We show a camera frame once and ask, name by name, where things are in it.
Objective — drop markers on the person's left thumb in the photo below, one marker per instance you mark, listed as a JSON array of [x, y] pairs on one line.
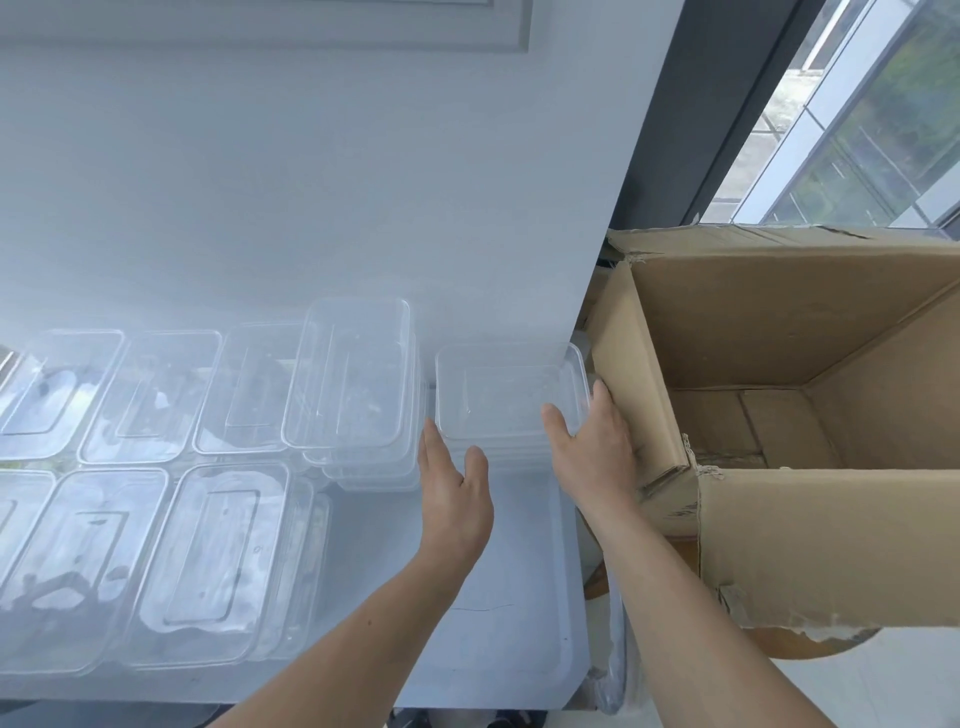
[[478, 469]]

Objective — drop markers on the person's left forearm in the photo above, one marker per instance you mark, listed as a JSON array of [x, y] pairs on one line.
[[352, 645]]

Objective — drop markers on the brown cardboard box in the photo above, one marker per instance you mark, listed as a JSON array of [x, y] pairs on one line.
[[825, 525]]

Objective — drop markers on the person's right hand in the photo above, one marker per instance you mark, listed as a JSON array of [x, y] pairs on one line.
[[596, 465]]

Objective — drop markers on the group of clear plastic lids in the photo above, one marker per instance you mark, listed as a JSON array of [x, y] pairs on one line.
[[217, 555]]

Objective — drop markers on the dark window frame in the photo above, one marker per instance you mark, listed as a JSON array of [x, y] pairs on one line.
[[720, 97]]

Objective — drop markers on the person's right forearm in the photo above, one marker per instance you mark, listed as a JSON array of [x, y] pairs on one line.
[[675, 622]]

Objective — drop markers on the person's left hand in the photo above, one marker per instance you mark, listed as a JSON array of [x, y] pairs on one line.
[[454, 517]]

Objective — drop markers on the person's right thumb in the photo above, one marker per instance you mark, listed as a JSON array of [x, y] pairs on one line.
[[556, 431]]

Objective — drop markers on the glass window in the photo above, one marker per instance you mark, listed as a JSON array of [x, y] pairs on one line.
[[870, 127]]

